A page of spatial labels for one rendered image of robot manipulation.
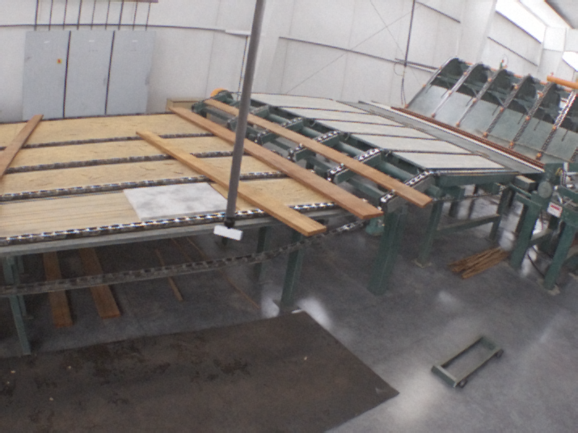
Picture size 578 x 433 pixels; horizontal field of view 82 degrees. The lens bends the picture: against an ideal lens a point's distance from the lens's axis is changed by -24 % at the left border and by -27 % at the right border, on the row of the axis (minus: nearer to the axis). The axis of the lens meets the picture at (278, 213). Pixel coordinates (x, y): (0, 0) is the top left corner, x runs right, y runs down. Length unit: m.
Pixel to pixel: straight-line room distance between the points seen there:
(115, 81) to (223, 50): 2.53
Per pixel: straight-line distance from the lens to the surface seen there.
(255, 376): 2.58
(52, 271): 3.49
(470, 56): 14.17
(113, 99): 7.66
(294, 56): 9.82
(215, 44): 8.86
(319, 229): 2.39
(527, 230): 5.03
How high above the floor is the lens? 1.81
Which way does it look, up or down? 22 degrees down
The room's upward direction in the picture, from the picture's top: 9 degrees clockwise
